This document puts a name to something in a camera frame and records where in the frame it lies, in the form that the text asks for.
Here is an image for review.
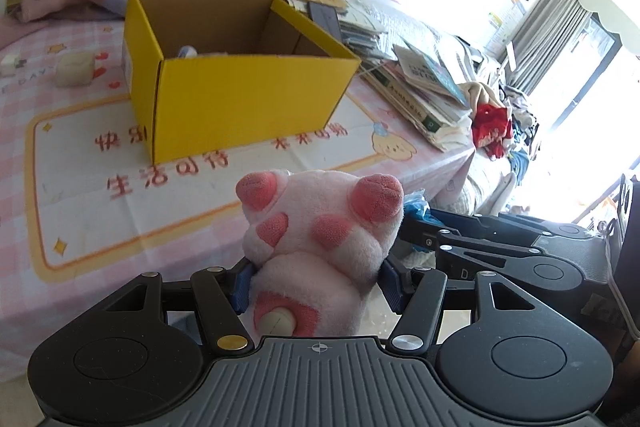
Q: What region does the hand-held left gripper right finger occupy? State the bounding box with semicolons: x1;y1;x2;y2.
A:
379;254;533;352

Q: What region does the white plug adapter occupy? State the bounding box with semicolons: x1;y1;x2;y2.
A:
0;54;27;76

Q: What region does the grey curtain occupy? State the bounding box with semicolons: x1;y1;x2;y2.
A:
502;0;613;95

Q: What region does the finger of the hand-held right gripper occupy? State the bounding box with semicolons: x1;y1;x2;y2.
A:
400;208;536;253
437;231;532;281

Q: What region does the yellow cardboard box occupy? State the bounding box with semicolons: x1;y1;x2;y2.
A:
122;0;362;165

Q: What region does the dark grey flat box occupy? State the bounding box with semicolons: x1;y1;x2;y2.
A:
306;1;345;42

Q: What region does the blue plastic bag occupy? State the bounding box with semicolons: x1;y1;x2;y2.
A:
404;189;432;220

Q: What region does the pink plush paw toy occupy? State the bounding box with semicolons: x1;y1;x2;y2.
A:
235;169;406;340

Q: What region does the light blue cover book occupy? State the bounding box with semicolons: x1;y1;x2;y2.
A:
392;42;469;108

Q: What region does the pile of magazines and papers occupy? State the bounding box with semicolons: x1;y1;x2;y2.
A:
340;0;401;68

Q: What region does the stack of books and papers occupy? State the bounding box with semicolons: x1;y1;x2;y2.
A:
359;66;463;152

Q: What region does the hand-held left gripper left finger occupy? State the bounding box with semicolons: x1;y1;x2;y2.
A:
105;257;257;354

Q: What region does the beige cloth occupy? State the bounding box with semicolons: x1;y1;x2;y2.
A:
460;81;502;108

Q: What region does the pile of clothes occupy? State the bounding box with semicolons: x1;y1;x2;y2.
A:
500;84;542;180

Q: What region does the red cloth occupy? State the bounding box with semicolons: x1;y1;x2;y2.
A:
472;103;514;158

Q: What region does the cream soft cube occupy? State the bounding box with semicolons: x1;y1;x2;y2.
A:
54;52;94;88

